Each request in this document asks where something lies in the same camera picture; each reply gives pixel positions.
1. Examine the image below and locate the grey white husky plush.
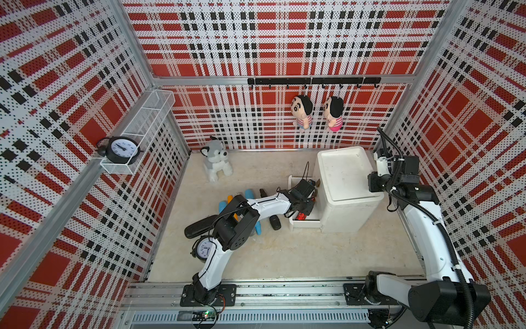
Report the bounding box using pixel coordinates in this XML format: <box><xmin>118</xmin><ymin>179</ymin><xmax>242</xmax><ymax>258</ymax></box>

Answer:
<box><xmin>200</xmin><ymin>137</ymin><xmax>234</xmax><ymax>182</ymax></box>

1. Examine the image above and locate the red rhinestone microphone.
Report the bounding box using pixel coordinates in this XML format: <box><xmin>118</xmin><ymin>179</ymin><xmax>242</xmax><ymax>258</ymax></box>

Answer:
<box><xmin>296</xmin><ymin>212</ymin><xmax>307</xmax><ymax>221</ymax></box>

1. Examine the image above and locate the pink-dressed plush doll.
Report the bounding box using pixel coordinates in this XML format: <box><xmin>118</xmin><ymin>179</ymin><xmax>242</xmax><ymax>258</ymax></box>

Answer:
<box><xmin>323</xmin><ymin>96</ymin><xmax>344</xmax><ymax>132</ymax></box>

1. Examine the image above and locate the black alarm clock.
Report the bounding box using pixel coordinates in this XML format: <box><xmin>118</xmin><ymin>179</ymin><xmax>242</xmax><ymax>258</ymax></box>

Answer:
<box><xmin>96</xmin><ymin>137</ymin><xmax>141</xmax><ymax>165</ymax></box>
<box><xmin>190</xmin><ymin>235</ymin><xmax>215</xmax><ymax>263</ymax></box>

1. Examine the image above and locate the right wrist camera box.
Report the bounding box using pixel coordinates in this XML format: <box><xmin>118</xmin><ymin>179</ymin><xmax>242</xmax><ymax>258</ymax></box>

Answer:
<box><xmin>373</xmin><ymin>153</ymin><xmax>391</xmax><ymax>177</ymax></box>

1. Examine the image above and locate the white plastic drawer cabinet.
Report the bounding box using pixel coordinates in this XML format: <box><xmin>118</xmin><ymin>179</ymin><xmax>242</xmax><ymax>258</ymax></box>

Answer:
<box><xmin>313</xmin><ymin>146</ymin><xmax>384</xmax><ymax>234</ymax></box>

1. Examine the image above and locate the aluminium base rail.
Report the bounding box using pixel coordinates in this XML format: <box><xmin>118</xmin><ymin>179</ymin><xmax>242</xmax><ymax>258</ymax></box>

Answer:
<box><xmin>118</xmin><ymin>278</ymin><xmax>461</xmax><ymax>326</ymax></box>

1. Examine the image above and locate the black alarm clock in basket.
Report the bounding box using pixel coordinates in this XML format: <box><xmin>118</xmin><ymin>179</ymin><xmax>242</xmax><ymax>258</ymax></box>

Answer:
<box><xmin>96</xmin><ymin>137</ymin><xmax>141</xmax><ymax>165</ymax></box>

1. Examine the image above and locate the white bottom drawer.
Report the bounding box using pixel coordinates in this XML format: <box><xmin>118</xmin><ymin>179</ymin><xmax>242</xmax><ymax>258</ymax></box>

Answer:
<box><xmin>287</xmin><ymin>175</ymin><xmax>323</xmax><ymax>230</ymax></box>

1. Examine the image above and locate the white wire wall basket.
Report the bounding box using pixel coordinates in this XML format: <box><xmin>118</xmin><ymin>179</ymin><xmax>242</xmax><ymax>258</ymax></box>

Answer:
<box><xmin>101</xmin><ymin>90</ymin><xmax>175</xmax><ymax>175</ymax></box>

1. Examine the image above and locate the black wall hook rail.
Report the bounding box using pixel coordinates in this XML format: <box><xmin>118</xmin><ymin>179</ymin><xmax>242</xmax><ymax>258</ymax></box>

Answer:
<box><xmin>247</xmin><ymin>77</ymin><xmax>382</xmax><ymax>87</ymax></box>

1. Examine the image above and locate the green circuit board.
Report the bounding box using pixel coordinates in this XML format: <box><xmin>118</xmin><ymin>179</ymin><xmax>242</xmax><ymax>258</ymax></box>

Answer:
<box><xmin>177</xmin><ymin>310</ymin><xmax>217</xmax><ymax>322</ymax></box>

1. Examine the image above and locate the blue microphone from drawer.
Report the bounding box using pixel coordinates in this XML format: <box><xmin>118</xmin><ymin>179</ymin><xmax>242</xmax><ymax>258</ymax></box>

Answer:
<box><xmin>245</xmin><ymin>189</ymin><xmax>262</xmax><ymax>236</ymax></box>

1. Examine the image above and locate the black glasses case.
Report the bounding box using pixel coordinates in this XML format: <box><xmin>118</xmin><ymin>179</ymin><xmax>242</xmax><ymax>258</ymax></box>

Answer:
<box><xmin>184</xmin><ymin>215</ymin><xmax>219</xmax><ymax>239</ymax></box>

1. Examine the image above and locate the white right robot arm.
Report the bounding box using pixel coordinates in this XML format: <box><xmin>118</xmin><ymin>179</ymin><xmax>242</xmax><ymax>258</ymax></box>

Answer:
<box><xmin>362</xmin><ymin>155</ymin><xmax>491</xmax><ymax>328</ymax></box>

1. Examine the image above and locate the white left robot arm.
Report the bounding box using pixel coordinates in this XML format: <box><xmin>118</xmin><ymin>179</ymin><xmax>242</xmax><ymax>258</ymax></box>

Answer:
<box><xmin>184</xmin><ymin>178</ymin><xmax>318</xmax><ymax>306</ymax></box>

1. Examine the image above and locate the blue-shorts plush doll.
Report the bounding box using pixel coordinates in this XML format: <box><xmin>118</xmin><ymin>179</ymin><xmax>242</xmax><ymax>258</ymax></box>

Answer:
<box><xmin>291</xmin><ymin>95</ymin><xmax>313</xmax><ymax>130</ymax></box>

